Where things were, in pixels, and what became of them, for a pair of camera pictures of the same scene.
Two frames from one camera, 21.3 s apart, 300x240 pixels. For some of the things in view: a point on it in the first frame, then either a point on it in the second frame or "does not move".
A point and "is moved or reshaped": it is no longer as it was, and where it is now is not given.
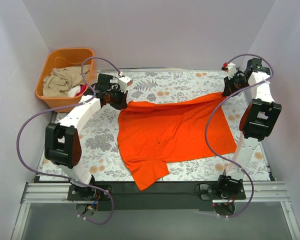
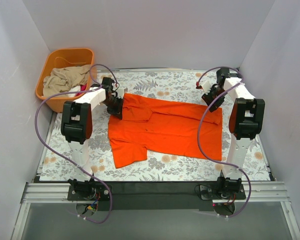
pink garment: x=83 y=87 does not move
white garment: x=72 y=91 does not move
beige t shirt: x=59 y=83 does not move
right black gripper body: x=228 y=88 → x=212 y=97
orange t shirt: x=150 y=134 is moved or reshaped
